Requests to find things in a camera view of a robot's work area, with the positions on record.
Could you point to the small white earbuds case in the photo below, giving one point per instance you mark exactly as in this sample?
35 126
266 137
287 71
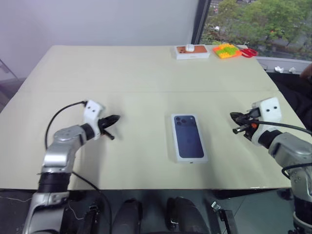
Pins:
189 47

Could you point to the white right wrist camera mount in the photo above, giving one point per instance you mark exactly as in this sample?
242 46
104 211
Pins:
270 108

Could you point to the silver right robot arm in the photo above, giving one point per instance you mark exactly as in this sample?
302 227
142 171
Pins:
292 148

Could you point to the dark rounded shape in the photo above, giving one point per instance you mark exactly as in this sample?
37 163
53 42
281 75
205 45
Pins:
185 214
129 217

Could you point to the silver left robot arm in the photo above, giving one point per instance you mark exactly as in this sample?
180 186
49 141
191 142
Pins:
61 146

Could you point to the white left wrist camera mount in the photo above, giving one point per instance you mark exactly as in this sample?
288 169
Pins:
92 112

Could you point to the white box orange phone print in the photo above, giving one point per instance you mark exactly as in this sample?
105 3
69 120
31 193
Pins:
192 54

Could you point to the black window frame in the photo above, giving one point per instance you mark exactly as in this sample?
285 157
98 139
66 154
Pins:
200 22

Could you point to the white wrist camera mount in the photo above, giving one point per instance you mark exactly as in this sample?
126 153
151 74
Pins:
92 112
270 108

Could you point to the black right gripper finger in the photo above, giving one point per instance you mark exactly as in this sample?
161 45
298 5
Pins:
239 116
240 129

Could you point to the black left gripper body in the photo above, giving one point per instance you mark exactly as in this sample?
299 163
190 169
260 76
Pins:
103 124

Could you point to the crumpled white tissue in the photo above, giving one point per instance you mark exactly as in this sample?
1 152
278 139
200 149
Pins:
279 69
292 70

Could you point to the bystander in black clothes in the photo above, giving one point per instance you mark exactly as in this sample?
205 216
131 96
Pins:
295 97

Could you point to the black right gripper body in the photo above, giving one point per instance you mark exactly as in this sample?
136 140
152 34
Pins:
251 117

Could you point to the red scissors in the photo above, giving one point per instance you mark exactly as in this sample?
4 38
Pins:
248 52

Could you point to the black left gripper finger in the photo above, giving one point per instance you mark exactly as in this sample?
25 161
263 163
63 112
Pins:
109 135
113 119

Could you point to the colourful building block plate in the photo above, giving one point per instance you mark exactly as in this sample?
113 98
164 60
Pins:
226 51

